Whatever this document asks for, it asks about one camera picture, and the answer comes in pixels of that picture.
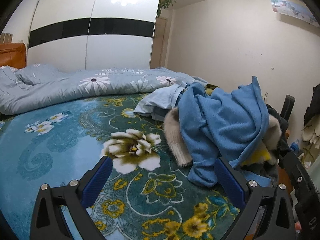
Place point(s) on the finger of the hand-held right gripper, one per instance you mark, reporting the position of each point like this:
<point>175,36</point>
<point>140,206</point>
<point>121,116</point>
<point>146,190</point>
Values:
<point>296,172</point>

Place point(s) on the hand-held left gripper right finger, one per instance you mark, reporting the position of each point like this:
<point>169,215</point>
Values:
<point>228,180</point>

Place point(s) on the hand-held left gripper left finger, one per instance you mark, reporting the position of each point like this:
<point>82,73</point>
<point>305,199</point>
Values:
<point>96,180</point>

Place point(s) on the blue sweater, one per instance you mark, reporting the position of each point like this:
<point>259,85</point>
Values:
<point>225,120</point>

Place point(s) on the hanging dark clothes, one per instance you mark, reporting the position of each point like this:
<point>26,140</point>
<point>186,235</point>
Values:
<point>313,105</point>

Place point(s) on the plastic bottle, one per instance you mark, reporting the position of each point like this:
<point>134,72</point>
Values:
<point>295,146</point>

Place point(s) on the yellow cloth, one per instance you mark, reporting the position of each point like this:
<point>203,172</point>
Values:
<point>260,156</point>

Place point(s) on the cream cloth bag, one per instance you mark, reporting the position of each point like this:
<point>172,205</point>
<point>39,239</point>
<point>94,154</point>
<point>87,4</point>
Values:
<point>311,131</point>

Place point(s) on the teal floral blanket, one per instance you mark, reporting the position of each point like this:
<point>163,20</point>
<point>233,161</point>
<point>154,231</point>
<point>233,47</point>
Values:
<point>62,142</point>

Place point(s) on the beige fluffy garment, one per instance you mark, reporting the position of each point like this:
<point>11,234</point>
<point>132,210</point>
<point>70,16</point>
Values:
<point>175,135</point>

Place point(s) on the light blue floral quilt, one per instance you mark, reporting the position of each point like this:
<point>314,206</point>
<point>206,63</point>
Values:
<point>75,90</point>

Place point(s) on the light blue shirt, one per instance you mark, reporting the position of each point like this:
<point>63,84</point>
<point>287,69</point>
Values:
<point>160,100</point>

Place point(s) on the white wardrobe with black stripe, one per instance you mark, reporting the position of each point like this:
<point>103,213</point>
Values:
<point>120,50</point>

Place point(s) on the beige wooden door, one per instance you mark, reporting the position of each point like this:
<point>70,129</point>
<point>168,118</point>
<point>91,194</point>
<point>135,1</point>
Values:
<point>158,45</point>

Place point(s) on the orange wooden headboard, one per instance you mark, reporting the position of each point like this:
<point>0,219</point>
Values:
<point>12,55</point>

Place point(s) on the green houseplant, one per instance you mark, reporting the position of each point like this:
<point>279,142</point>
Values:
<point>166,1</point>

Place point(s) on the covered wall air conditioner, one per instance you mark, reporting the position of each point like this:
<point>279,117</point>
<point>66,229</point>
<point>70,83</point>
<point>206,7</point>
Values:
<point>292,8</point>

